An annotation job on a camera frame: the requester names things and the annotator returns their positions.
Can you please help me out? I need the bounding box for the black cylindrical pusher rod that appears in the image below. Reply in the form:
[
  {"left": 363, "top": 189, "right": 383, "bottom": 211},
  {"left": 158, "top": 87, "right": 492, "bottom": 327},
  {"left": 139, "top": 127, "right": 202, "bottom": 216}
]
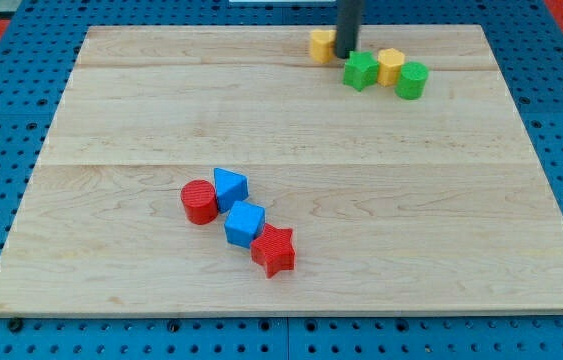
[{"left": 334, "top": 0, "right": 365, "bottom": 59}]

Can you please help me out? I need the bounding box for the yellow heart block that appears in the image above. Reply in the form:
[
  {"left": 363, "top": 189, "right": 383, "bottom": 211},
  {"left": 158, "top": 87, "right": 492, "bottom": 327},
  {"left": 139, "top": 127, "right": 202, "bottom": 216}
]
[{"left": 309, "top": 29, "right": 336, "bottom": 64}]

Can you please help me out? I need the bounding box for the green star block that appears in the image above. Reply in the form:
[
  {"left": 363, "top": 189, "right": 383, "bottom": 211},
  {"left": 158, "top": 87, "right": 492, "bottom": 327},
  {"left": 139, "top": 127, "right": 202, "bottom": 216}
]
[{"left": 343, "top": 51, "right": 379, "bottom": 91}]

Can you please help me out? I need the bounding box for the red star block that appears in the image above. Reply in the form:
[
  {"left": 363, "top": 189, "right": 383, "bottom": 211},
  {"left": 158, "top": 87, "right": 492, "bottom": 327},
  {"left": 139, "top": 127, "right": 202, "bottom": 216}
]
[{"left": 250, "top": 223, "right": 296, "bottom": 279}]

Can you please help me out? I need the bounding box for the yellow hexagon block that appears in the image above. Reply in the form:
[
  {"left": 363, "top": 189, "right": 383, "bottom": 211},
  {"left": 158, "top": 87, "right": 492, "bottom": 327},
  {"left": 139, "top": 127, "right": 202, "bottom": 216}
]
[{"left": 377, "top": 48, "right": 405, "bottom": 87}]

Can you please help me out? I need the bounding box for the green cylinder block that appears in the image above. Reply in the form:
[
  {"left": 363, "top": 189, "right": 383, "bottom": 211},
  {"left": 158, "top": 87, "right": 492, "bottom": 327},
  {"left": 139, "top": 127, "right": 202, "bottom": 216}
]
[{"left": 395, "top": 61, "right": 429, "bottom": 100}]

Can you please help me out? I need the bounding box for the wooden board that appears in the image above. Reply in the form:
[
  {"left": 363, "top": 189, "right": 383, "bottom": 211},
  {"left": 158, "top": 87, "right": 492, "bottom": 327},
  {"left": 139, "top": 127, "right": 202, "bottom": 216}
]
[{"left": 0, "top": 25, "right": 563, "bottom": 318}]

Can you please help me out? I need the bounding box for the blue triangle block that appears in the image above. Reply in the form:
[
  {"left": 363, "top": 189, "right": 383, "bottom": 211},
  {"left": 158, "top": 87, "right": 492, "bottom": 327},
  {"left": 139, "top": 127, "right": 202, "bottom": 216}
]
[{"left": 213, "top": 168, "right": 249, "bottom": 213}]

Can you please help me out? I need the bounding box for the blue cube block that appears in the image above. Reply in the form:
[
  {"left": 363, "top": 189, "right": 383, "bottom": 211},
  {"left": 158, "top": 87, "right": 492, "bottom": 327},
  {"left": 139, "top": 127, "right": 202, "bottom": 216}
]
[{"left": 224, "top": 201, "right": 265, "bottom": 249}]

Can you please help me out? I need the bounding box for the red cylinder block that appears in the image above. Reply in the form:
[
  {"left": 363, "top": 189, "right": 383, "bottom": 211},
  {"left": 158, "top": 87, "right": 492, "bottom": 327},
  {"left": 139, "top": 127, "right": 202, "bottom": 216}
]
[{"left": 180, "top": 179, "right": 218, "bottom": 225}]

